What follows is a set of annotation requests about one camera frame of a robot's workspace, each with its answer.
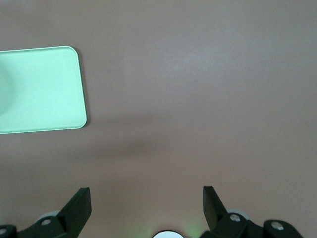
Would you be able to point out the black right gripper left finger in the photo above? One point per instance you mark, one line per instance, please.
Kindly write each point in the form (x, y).
(74, 213)

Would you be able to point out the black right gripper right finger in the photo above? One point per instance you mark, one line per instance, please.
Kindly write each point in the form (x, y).
(213, 210)

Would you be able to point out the light green rectangular tray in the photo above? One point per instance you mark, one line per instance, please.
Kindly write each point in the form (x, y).
(44, 86)

